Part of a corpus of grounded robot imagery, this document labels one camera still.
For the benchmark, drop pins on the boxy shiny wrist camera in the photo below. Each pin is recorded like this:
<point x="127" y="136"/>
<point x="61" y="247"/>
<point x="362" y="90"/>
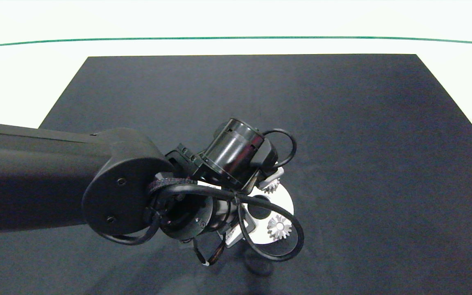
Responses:
<point x="231" y="237"/>

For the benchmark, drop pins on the dark mat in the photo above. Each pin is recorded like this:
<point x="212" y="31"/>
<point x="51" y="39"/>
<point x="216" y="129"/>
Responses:
<point x="363" y="143"/>

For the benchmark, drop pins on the small steel gear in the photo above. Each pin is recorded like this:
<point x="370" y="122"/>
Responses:
<point x="275" y="189"/>
<point x="284" y="232"/>

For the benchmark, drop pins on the round white pinned plate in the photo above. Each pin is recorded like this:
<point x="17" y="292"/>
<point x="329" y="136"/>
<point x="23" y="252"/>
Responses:
<point x="284" y="201"/>

